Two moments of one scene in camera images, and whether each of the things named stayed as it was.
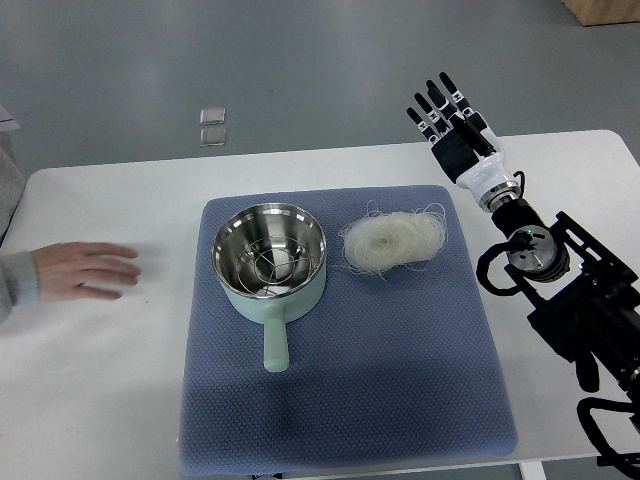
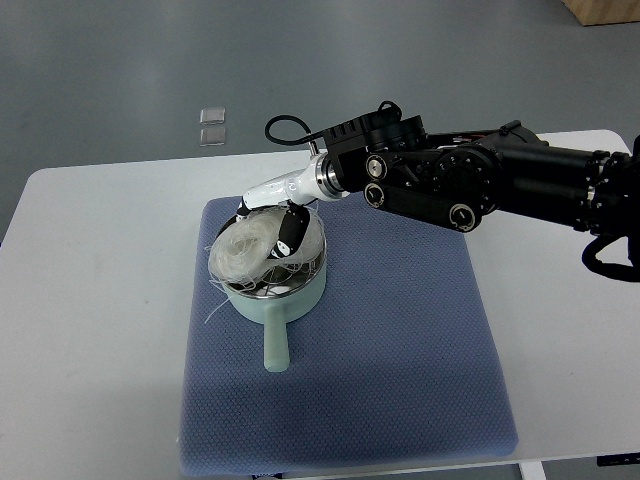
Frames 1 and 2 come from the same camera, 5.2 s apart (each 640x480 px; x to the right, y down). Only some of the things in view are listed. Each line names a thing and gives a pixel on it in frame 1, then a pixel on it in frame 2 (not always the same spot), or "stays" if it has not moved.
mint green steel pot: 271,261 stays
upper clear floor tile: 214,115 stays
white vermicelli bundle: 380,242 -> 240,247
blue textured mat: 403,369 stays
